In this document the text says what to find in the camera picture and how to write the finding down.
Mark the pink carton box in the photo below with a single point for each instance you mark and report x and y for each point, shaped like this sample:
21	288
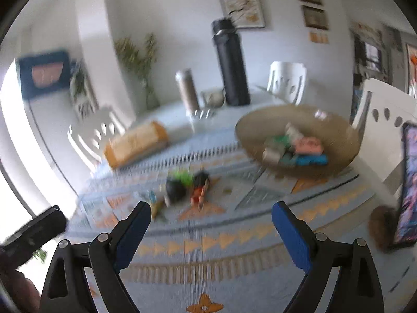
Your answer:
308	145

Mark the kraft yellow tissue pack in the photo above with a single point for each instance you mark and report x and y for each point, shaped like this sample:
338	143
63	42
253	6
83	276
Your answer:
136	143

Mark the white charger plug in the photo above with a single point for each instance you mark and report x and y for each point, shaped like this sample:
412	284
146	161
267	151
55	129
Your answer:
293	133

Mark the smartphone with lit screen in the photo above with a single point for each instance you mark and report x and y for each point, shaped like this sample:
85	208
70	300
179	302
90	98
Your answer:
407	186

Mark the white plastic chair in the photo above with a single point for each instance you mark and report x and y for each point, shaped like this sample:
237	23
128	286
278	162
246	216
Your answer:
94	133
286	81
381	137

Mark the green fuzzy toy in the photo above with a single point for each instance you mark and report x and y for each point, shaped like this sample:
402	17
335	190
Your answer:
182	178

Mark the patterned blue orange tablecloth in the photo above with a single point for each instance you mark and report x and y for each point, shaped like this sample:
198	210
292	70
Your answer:
247	218

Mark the large black bottle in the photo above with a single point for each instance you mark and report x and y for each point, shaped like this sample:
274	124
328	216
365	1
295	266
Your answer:
231	65

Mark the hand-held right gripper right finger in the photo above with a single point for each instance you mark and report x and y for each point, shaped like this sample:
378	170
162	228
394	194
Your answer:
291	231

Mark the clear plastic cup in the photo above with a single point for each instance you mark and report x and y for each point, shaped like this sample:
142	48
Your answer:
272	153

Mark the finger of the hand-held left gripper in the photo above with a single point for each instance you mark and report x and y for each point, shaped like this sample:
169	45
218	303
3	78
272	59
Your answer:
39	228

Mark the blue toy stick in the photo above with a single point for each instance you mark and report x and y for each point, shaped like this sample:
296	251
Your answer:
314	160

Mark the metallic thermos flask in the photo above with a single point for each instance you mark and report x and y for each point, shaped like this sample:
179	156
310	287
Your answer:
188	91

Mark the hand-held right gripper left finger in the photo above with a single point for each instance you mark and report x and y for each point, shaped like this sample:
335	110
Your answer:
133	231

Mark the black-haired doll figurine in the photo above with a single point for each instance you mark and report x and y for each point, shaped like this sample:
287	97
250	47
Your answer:
200	186

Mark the brown furry coaster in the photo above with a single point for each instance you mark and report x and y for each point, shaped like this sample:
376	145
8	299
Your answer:
381	228

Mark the yellow block toy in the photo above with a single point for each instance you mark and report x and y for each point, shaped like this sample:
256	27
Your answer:
158	208

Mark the small orange wall picture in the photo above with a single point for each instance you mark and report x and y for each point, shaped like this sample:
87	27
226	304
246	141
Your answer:
317	37

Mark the black round figurine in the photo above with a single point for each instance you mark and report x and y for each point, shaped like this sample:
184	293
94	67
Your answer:
176	192

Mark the vase with green plant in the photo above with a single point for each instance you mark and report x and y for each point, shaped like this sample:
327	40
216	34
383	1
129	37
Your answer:
143	62

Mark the green tassel toy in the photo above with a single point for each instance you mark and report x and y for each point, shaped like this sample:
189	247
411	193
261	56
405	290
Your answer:
280	140

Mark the blue framed picture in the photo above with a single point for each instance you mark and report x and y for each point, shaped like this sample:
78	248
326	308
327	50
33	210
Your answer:
44	71

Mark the footed glass bowl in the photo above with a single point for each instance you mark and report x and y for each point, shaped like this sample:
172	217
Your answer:
213	98

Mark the brown wooden bowl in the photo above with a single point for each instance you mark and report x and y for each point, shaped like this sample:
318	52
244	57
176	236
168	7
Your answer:
254	130

